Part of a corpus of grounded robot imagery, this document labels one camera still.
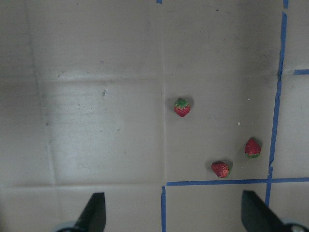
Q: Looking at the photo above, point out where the red strawberry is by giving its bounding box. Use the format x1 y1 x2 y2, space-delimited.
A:
174 99 190 117
211 161 230 178
244 138 261 158

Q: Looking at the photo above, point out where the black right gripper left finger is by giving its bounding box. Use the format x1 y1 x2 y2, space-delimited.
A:
74 192 106 232

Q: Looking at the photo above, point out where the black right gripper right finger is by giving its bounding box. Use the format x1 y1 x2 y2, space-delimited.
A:
241 190 290 232

